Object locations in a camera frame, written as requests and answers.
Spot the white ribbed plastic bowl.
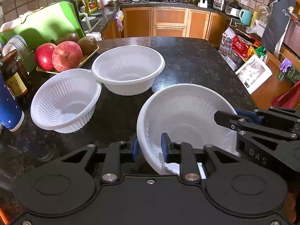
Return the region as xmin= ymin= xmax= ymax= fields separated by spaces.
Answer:
xmin=137 ymin=83 xmax=238 ymax=175

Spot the white window box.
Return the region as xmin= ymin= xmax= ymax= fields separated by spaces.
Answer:
xmin=235 ymin=54 xmax=273 ymax=95

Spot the white plastic bowl middle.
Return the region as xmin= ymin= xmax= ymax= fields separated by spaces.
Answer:
xmin=31 ymin=69 xmax=102 ymax=134

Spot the white plastic bowl far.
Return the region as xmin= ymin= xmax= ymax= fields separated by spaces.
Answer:
xmin=91 ymin=45 xmax=165 ymax=96

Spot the teal electric kettle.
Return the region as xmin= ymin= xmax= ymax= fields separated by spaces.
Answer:
xmin=239 ymin=9 xmax=252 ymax=26

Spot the blue paper cup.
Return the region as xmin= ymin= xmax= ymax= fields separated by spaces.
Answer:
xmin=0 ymin=75 xmax=24 ymax=132

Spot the fruit tray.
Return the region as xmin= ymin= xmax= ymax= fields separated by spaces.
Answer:
xmin=36 ymin=45 xmax=99 ymax=74

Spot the dark hanging apron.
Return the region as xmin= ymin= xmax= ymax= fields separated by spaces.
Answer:
xmin=261 ymin=0 xmax=296 ymax=53

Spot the red yellow apple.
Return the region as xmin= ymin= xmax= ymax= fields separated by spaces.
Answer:
xmin=52 ymin=41 xmax=83 ymax=72

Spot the kiwi fruit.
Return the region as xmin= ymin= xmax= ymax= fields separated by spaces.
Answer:
xmin=77 ymin=36 xmax=97 ymax=55

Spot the brown glass jar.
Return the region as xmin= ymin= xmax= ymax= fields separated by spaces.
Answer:
xmin=1 ymin=49 xmax=33 ymax=99

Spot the green cutting board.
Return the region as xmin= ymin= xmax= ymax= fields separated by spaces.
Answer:
xmin=1 ymin=0 xmax=85 ymax=49

